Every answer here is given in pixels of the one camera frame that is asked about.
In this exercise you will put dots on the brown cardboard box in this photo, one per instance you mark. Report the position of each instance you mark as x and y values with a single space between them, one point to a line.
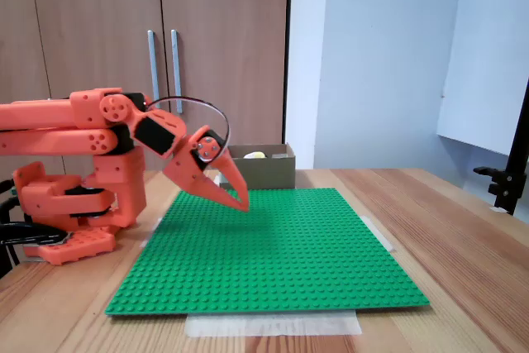
268 173

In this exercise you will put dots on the black clamp stand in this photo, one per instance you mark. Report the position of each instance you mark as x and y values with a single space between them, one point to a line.
506 187

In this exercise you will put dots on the green studded baseplate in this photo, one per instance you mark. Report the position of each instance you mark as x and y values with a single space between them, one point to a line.
268 266

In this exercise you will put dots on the brown wooden cabinet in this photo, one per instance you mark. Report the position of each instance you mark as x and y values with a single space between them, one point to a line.
231 39

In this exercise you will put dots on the masking tape strip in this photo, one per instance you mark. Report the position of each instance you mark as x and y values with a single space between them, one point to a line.
151 235
378 233
268 326

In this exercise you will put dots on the black white yellow ball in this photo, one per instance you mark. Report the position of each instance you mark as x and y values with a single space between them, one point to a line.
254 155

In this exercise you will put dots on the white wall panel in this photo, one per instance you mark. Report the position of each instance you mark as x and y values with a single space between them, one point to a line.
487 59

